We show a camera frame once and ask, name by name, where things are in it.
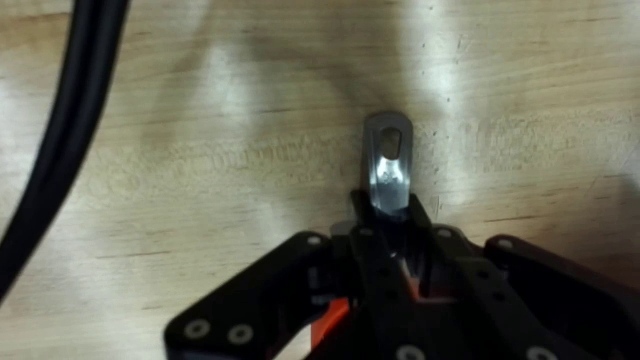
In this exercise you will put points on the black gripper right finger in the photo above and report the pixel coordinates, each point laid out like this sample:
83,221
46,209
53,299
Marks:
507,292

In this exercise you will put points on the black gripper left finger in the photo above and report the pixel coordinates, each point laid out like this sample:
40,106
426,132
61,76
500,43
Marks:
293,300

